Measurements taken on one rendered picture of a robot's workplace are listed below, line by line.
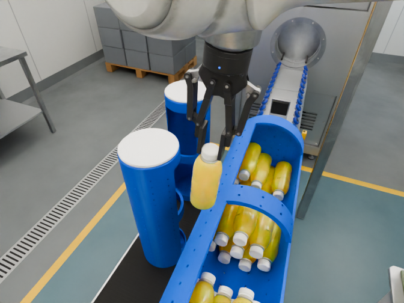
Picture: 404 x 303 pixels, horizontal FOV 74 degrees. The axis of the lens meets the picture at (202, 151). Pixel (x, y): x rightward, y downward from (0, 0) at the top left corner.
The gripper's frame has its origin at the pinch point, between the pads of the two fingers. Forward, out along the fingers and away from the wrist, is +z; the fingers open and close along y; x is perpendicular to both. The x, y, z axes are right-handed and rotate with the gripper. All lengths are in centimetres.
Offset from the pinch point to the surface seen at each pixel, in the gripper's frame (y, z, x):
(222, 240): -7.7, 35.8, -0.3
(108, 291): 47, 139, 0
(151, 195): 30, 66, -26
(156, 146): 34, 49, -39
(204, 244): -4.1, 25.8, 8.2
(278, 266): -25.6, 41.3, -2.1
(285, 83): -14, 57, -146
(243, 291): -17.0, 34.8, 11.4
